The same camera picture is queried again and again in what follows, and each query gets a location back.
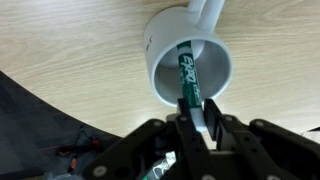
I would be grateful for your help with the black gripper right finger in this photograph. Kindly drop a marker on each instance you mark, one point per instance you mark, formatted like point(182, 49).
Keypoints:
point(266, 150)

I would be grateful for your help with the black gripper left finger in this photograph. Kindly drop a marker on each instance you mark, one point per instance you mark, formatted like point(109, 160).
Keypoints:
point(190, 146)

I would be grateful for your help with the green dry erase marker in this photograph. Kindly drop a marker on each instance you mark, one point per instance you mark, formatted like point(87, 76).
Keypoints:
point(186, 70)

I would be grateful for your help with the white ceramic mug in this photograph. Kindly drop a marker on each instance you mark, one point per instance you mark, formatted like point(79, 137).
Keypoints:
point(160, 40)

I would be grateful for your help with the white plastic bag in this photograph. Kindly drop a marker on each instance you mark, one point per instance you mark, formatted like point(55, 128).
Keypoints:
point(163, 165)

